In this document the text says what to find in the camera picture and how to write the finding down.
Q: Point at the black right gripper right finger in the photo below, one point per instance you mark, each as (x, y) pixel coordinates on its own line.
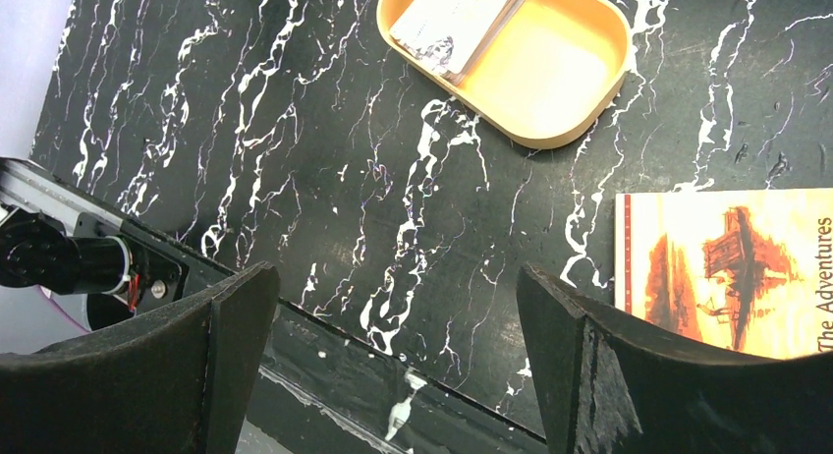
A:
(609, 382)

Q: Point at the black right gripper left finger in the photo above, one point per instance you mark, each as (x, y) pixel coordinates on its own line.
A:
(177, 379)

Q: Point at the yellow oval tray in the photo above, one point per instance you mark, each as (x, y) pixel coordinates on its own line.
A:
(548, 73)

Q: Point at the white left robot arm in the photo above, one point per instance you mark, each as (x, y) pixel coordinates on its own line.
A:
(36, 253)

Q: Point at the silver VIP card stack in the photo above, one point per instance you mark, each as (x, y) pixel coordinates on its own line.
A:
(447, 37)

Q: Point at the orange paperback book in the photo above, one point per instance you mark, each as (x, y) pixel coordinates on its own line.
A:
(747, 271)

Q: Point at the black aluminium base frame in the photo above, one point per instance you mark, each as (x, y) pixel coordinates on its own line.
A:
(317, 389)

